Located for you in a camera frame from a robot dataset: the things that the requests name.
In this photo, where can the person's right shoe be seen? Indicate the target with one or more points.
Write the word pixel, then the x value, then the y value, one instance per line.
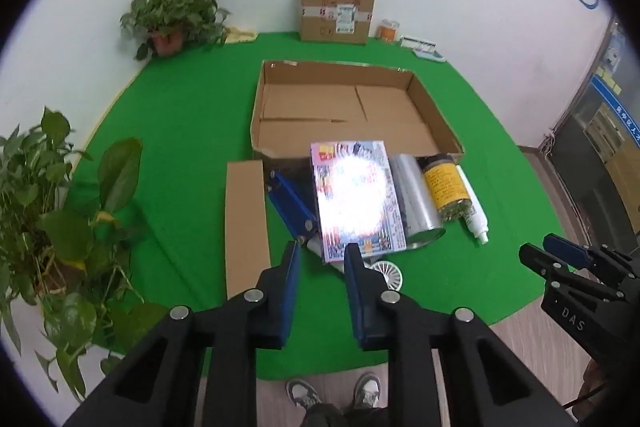
pixel 367 389

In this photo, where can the small potted green plant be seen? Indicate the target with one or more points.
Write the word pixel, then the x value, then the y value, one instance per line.
pixel 170 12

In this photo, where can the shallow cardboard box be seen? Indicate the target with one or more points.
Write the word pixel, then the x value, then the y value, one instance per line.
pixel 310 107

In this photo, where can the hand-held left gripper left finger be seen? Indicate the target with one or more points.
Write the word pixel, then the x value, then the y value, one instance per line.
pixel 290 287

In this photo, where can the long cardboard box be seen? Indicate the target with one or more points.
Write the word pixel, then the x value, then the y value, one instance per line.
pixel 245 227

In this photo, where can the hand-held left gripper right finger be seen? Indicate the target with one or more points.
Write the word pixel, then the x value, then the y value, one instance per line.
pixel 357 297

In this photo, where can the white handheld fan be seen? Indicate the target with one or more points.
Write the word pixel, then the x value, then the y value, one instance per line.
pixel 387 274

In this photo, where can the person's shoe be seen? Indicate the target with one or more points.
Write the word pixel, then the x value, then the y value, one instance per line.
pixel 302 393
pixel 367 389

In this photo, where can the colourful printed box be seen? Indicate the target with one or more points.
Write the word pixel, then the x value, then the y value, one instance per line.
pixel 350 207

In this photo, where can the person's dark trousers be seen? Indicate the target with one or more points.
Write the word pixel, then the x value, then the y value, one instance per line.
pixel 330 417

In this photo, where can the pale teal packet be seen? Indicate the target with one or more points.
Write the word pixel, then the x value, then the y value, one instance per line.
pixel 431 56

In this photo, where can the glass door with notices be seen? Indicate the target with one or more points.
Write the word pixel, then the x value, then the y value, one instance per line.
pixel 600 132

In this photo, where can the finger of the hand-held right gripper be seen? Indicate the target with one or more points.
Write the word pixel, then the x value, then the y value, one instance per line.
pixel 542 259
pixel 567 251

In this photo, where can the green mat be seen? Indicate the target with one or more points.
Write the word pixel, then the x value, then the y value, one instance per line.
pixel 175 132

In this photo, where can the yellow label glass jar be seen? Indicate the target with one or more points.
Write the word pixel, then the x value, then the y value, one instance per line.
pixel 445 187

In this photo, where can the white plastic bottle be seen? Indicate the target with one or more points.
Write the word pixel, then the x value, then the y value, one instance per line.
pixel 472 207

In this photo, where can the person's left shoe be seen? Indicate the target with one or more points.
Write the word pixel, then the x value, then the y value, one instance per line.
pixel 302 393

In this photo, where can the large leafy potted plant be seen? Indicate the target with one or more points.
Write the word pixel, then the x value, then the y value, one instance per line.
pixel 60 227

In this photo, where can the silver metal can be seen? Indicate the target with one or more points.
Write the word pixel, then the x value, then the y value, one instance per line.
pixel 415 202

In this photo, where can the blue stapler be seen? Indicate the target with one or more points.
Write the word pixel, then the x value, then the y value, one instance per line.
pixel 290 202

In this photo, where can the yellow cloth by wall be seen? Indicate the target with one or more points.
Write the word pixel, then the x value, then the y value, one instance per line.
pixel 241 35

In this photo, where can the orange jar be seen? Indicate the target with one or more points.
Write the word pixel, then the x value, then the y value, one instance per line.
pixel 388 31

